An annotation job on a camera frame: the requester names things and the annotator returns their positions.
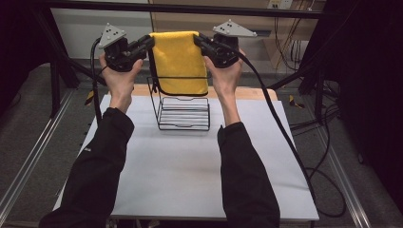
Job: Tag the yellow black striped tape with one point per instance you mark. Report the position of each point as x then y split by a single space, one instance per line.
89 98
296 102

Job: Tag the white cabinet panel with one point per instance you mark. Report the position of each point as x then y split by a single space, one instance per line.
79 34

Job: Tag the yellow towel with black edge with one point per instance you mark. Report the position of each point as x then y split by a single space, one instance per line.
179 60

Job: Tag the person's right hand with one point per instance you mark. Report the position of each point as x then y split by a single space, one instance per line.
226 79

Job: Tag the white table mat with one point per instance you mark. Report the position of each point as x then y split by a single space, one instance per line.
177 174

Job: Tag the black curtain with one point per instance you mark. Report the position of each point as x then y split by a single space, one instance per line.
19 41
370 79

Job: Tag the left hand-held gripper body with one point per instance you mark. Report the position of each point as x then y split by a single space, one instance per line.
120 57

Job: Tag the wooden table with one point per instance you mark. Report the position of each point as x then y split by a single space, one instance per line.
253 93

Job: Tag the person's left hand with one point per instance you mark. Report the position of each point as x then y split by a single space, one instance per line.
122 84

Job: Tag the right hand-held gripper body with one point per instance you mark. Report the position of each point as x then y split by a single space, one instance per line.
226 53

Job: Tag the aluminium floor rail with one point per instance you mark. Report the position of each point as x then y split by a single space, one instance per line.
34 148
343 177

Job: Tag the light wooden desk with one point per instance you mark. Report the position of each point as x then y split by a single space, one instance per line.
285 23

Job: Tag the black metal frame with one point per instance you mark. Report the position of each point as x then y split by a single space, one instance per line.
177 8

